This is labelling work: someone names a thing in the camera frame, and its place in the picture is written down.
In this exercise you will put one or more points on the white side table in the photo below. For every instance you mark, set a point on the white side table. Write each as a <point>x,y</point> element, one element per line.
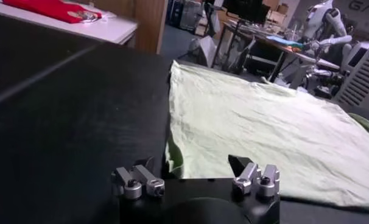
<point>111,29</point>

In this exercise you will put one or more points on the white panel board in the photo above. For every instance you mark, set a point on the white panel board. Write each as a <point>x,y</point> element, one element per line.
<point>204,48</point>

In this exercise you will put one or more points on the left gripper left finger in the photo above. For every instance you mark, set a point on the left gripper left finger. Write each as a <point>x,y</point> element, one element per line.
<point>123,179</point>

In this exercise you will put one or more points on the wooden partition screen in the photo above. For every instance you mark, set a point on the wooden partition screen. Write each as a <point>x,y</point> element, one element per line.
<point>148,24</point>

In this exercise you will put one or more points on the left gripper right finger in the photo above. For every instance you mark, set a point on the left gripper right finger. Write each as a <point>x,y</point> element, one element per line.
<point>248,173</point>

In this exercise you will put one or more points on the black tripod stand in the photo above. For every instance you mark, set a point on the black tripod stand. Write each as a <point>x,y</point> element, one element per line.
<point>230,45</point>

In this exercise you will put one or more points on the red folded shirt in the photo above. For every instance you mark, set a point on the red folded shirt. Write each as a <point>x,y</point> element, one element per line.
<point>50,7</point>

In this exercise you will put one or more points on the white office desk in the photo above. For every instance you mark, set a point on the white office desk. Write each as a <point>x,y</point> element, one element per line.
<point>294,51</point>

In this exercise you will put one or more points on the black monitor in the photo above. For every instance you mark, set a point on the black monitor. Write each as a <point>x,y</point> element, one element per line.
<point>248,9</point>

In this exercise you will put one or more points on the colourful cloth pile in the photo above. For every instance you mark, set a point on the colourful cloth pile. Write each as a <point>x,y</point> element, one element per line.
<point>283,41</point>

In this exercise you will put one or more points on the white air cooler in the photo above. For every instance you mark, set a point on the white air cooler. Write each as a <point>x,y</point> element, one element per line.
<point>362,76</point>

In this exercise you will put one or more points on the white humanoid robot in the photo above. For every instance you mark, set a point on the white humanoid robot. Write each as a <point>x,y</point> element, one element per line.
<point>318,21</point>

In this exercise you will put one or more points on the light green t-shirt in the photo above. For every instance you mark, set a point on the light green t-shirt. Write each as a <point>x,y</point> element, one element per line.
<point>263,131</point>

